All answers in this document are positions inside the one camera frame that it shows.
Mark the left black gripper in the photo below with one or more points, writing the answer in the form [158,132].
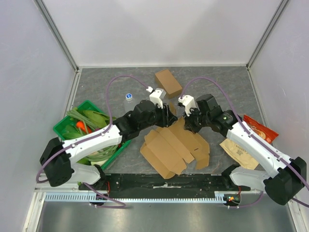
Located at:
[167,118]

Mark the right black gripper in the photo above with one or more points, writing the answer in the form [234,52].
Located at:
[192,121]

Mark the brown cardboard box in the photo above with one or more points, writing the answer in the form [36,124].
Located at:
[166,80]

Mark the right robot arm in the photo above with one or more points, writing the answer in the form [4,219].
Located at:
[282,176]

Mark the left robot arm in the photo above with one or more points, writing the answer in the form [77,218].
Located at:
[59,160]

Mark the clear plastic water bottle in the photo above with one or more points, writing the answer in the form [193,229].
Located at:
[129,103]

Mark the beige cassava chips bag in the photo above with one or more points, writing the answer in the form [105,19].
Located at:
[242,157]

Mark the green leafy vegetable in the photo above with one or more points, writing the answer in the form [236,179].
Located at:
[96,118]

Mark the green long beans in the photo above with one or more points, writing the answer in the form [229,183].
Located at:
[79,118]

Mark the green plastic basket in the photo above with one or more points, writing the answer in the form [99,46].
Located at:
[95,119]

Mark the red snack bag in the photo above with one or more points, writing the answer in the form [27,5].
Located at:
[264,132]

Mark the orange carrot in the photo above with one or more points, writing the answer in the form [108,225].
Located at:
[81,126]

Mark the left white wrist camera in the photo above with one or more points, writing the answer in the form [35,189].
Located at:
[156,96]

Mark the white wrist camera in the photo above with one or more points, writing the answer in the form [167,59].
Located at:
[156,96]
[188,102]

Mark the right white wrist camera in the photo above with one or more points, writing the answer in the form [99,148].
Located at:
[188,102]

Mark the grey cable duct rail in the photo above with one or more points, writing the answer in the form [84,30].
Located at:
[94,198]

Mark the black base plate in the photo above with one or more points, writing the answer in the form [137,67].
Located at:
[153,186]

